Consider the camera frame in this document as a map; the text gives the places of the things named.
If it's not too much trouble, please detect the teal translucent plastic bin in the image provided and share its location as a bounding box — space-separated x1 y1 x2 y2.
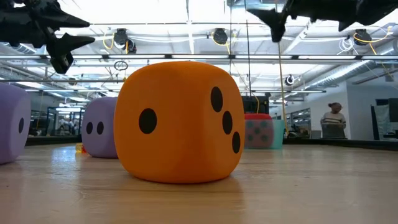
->
244 119 285 150

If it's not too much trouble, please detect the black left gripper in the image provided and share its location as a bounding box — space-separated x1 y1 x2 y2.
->
0 0 96 75

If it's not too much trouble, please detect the orange foam die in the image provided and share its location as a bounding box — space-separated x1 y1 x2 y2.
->
113 61 246 184

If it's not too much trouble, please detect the black hanging cable loop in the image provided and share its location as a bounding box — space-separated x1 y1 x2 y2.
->
113 60 129 72

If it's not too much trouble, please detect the black aluminium table frame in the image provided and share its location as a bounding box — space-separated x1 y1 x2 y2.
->
25 136 398 152

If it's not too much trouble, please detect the person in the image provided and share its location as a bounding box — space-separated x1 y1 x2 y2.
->
320 101 348 139

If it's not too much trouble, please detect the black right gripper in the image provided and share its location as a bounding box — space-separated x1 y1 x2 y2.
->
247 0 398 43

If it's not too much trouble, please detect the yellow cable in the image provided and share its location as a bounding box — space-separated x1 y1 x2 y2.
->
277 42 289 138

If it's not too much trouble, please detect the silver ribbed air duct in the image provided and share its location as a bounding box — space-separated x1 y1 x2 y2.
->
304 60 374 91

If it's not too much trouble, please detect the purple foam die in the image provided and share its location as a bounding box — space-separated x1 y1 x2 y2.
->
0 83 32 165
81 96 119 159

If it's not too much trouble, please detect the long overhead light bar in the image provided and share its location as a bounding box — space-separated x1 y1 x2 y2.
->
0 54 398 62

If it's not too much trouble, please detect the red foam die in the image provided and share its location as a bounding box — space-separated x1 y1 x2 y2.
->
244 113 274 149

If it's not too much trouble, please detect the black perforated computer case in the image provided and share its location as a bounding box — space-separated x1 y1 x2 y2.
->
242 95 270 114

